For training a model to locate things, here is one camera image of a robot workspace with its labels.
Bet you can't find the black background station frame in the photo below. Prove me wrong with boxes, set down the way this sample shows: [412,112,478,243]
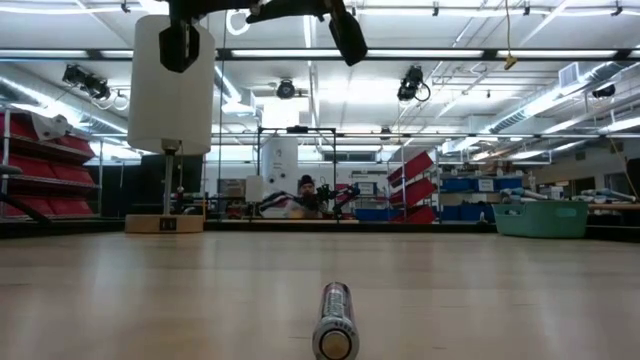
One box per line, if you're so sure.
[256,126,338,221]

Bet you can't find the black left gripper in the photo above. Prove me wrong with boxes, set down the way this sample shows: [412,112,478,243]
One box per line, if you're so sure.
[158,0,370,74]

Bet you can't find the red bin shelving rack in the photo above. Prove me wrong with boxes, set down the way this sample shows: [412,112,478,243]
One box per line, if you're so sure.
[0,107,101,220]

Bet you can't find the blue framed sign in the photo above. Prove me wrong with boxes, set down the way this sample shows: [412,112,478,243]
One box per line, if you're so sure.
[354,179,380,198]

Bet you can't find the blue storage bin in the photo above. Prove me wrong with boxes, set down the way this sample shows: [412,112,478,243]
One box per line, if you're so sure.
[353,206,401,223]

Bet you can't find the black ceiling camera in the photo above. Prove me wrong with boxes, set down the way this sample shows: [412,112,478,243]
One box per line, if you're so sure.
[396,66,432,104]
[61,63,112,101]
[275,78,297,101]

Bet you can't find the silver AA battery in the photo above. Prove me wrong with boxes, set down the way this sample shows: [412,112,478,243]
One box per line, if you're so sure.
[311,281,361,360]

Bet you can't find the white cable ring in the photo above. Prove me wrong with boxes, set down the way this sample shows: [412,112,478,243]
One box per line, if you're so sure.
[225,8,253,37]

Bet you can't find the teal plastic bin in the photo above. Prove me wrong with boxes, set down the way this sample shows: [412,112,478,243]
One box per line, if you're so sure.
[492,200,590,239]

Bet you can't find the black chair armrest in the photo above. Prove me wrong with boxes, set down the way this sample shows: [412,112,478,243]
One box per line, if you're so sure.
[0,164,55,226]

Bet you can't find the white shade wooden base lamp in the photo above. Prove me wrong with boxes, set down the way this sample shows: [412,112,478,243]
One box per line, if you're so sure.
[124,13,217,235]

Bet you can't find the person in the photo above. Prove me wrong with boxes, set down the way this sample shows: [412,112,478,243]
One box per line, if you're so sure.
[292,173,329,220]

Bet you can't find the blue bin shelf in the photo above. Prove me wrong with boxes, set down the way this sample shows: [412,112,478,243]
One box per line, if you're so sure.
[438,173,526,223]

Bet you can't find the black aluminium table frame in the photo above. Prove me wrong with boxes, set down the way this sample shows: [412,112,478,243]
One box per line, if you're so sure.
[0,217,640,244]

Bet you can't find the black monitor screen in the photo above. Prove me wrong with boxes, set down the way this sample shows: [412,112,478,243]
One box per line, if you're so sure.
[137,153,205,217]

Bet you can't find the white ceiling vent box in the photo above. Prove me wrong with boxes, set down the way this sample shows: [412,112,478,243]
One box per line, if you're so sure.
[558,61,582,90]

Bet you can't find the yellow hanging plug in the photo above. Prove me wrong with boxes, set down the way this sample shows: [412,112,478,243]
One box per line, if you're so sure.
[502,0,519,71]

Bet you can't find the silver air duct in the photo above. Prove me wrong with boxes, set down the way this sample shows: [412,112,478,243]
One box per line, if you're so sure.
[0,63,129,134]

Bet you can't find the tilted red bin rack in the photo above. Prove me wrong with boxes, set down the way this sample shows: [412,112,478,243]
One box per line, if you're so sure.
[386,149,440,225]

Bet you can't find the grey rolled tube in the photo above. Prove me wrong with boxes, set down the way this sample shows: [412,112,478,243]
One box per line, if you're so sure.
[499,187,550,202]
[579,187,637,203]

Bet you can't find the white cylindrical tank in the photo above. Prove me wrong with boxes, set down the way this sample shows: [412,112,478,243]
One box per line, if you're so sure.
[261,136,300,202]

